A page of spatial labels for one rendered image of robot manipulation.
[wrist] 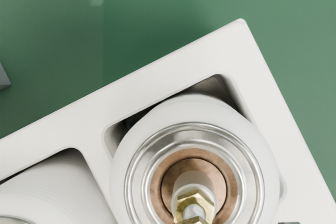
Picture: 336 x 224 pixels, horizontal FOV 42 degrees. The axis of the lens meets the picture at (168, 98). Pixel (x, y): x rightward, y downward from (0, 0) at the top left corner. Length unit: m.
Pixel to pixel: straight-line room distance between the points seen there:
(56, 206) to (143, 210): 0.05
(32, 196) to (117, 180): 0.05
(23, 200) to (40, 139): 0.07
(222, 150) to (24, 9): 0.34
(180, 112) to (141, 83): 0.08
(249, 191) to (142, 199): 0.06
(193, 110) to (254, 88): 0.08
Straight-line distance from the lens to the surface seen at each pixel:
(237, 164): 0.24
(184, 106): 0.24
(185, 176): 0.23
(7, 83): 0.52
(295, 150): 0.32
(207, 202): 0.20
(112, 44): 0.50
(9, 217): 0.26
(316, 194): 0.33
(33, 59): 0.52
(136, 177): 0.24
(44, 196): 0.27
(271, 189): 0.25
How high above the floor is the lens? 0.49
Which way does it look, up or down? 86 degrees down
